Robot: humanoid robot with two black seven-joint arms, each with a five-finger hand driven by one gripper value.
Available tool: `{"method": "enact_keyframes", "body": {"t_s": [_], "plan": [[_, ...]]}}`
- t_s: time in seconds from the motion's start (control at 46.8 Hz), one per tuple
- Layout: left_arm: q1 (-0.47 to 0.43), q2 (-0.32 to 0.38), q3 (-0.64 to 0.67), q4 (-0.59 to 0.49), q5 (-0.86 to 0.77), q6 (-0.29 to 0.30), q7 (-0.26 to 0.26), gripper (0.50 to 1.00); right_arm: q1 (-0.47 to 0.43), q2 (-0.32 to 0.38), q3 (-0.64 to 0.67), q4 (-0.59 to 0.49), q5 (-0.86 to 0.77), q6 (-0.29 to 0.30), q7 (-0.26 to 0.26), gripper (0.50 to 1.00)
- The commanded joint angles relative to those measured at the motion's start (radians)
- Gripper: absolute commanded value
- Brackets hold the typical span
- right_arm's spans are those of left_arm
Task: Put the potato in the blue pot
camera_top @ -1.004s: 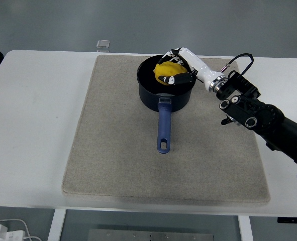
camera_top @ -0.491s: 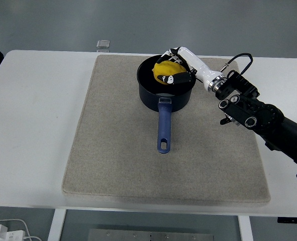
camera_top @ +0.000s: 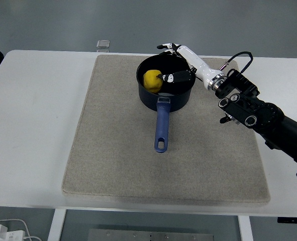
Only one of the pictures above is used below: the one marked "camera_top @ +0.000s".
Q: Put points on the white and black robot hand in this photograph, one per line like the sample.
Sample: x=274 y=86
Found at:
x=201 y=66

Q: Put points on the yellow potato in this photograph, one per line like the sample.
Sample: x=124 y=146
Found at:
x=150 y=81

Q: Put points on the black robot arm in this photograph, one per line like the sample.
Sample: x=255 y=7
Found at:
x=263 y=115

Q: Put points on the beige fabric mat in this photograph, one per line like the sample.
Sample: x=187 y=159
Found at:
x=118 y=155

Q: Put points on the white table leg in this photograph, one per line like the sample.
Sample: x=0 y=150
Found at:
x=245 y=229
x=55 y=226

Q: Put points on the grey metal plate with screws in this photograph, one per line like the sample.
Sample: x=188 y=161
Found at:
x=150 y=236

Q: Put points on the black table control panel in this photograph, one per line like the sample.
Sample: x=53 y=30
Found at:
x=292 y=220

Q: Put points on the white power adapter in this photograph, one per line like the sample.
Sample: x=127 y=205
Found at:
x=5 y=233

